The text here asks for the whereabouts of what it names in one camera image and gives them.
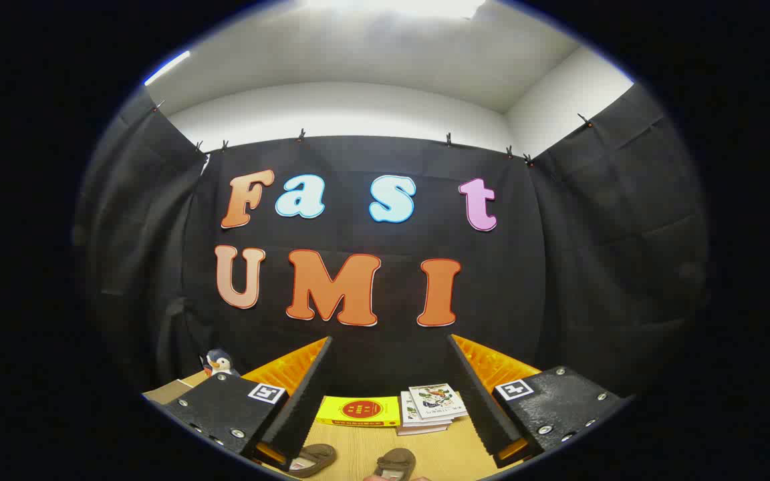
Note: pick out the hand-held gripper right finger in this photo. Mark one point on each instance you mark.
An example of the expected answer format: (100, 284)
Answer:
(478, 401)

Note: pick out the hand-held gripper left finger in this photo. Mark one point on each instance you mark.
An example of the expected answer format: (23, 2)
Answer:
(305, 407)

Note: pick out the brown fuzzy slipper shoe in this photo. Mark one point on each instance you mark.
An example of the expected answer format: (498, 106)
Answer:
(395, 457)
(318, 454)

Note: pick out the brown fabric storage box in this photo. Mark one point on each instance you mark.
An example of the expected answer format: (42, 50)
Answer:
(168, 391)

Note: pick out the white illustrated paperback book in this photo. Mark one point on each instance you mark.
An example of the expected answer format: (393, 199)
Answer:
(406, 409)
(435, 399)

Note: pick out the yellow book with red label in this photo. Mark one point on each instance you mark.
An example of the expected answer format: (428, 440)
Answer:
(358, 409)

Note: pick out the brown cover paperback book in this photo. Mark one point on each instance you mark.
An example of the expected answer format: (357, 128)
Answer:
(422, 429)

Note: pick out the penguin plush toy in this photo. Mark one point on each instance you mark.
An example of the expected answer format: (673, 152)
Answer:
(219, 364)

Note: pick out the row of black cloth clips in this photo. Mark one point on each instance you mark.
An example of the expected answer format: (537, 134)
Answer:
(301, 135)

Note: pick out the narrow ceiling light strip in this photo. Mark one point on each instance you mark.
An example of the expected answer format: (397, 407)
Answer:
(168, 67)

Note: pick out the large ceiling light panel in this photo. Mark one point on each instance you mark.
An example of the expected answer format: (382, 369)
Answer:
(392, 7)

